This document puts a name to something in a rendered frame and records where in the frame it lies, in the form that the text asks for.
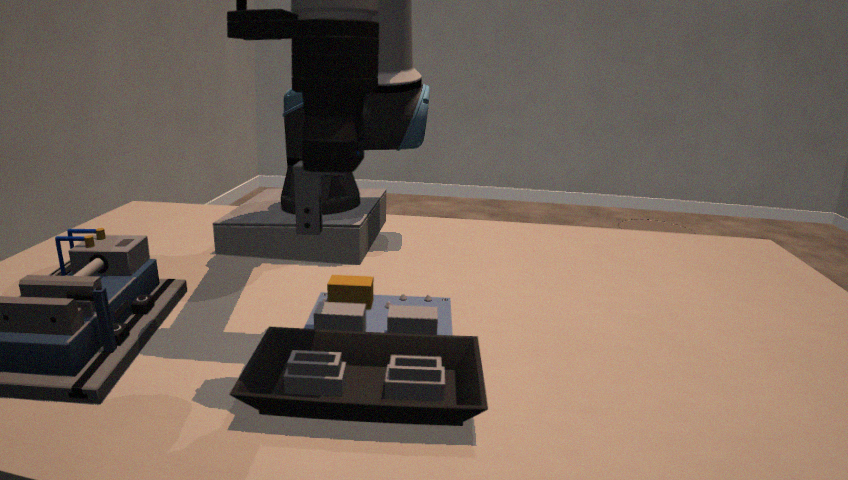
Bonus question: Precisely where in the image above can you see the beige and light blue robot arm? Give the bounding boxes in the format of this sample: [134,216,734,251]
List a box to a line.
[281,0,430,215]

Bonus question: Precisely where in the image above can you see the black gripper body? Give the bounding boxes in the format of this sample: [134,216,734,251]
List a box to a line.
[227,0,379,173]

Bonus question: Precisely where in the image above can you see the yellow rectangular block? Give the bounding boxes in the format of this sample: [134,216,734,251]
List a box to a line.
[327,275,374,310]

